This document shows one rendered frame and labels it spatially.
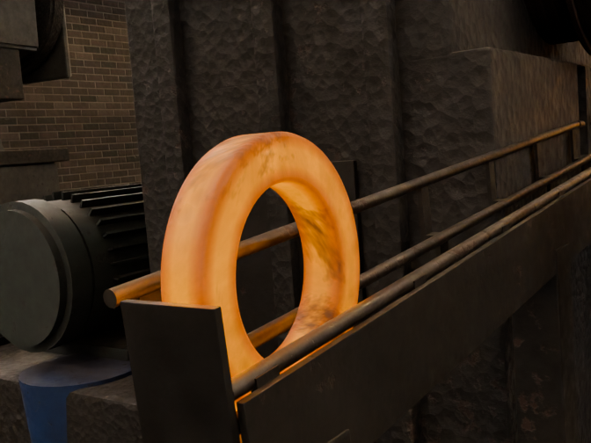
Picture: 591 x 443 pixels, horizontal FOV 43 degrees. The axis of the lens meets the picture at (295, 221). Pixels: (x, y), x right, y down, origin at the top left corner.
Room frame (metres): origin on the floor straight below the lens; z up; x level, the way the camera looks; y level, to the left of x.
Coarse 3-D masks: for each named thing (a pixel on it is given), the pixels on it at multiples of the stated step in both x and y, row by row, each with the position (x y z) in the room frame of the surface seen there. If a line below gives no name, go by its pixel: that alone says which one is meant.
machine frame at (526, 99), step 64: (128, 0) 1.41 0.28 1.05; (192, 0) 1.32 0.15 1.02; (256, 0) 1.21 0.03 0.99; (320, 0) 1.17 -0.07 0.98; (384, 0) 1.08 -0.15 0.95; (448, 0) 1.05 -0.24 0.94; (512, 0) 1.27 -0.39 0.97; (192, 64) 1.33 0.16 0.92; (256, 64) 1.21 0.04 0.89; (320, 64) 1.18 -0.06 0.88; (384, 64) 1.08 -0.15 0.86; (448, 64) 1.06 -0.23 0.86; (512, 64) 1.09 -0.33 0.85; (576, 64) 1.39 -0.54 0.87; (192, 128) 1.34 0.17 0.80; (256, 128) 1.26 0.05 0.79; (320, 128) 1.18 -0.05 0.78; (384, 128) 1.08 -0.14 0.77; (448, 128) 1.06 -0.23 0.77; (512, 128) 1.08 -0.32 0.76; (576, 128) 1.37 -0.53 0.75; (448, 192) 1.06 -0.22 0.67; (512, 192) 1.07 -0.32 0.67; (256, 256) 1.26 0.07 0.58; (384, 256) 1.09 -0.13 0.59; (576, 256) 1.34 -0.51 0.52; (256, 320) 1.26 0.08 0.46; (576, 320) 1.33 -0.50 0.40; (448, 384) 1.07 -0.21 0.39; (512, 384) 1.03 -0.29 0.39; (576, 384) 1.31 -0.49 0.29
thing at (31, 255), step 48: (96, 192) 1.95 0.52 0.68; (0, 240) 1.83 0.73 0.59; (48, 240) 1.73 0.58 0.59; (96, 240) 1.81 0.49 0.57; (144, 240) 1.90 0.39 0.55; (0, 288) 1.84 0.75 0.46; (48, 288) 1.73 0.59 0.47; (96, 288) 1.78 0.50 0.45; (48, 336) 1.75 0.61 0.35; (96, 336) 1.98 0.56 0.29; (0, 384) 1.79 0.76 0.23; (0, 432) 1.81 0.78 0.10; (96, 432) 1.59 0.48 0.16
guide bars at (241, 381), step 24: (552, 192) 0.91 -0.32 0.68; (480, 240) 0.70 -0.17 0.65; (432, 264) 0.62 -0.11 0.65; (384, 288) 0.55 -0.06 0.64; (408, 288) 0.57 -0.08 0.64; (360, 312) 0.51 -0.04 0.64; (312, 336) 0.46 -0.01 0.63; (336, 336) 0.49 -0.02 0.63; (264, 360) 0.43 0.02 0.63; (288, 360) 0.44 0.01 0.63; (240, 384) 0.40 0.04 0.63; (264, 384) 0.42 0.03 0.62; (240, 432) 0.40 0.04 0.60
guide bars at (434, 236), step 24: (528, 144) 1.09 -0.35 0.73; (456, 168) 0.87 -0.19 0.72; (576, 168) 1.23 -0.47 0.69; (384, 192) 0.73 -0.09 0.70; (408, 192) 0.77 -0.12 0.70; (528, 192) 1.02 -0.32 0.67; (480, 216) 0.87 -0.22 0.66; (504, 216) 0.96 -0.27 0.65; (264, 240) 0.56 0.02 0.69; (432, 240) 0.76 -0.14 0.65; (384, 264) 0.68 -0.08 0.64; (120, 288) 0.45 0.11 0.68; (144, 288) 0.46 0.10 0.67; (360, 288) 0.63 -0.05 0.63; (288, 312) 0.56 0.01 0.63; (264, 336) 0.52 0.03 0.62
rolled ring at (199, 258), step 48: (240, 144) 0.45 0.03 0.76; (288, 144) 0.48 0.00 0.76; (192, 192) 0.43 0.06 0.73; (240, 192) 0.44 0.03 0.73; (288, 192) 0.52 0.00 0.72; (336, 192) 0.53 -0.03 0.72; (192, 240) 0.41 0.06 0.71; (336, 240) 0.53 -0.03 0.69; (192, 288) 0.41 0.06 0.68; (336, 288) 0.53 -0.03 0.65; (240, 336) 0.43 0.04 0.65; (288, 336) 0.52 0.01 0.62
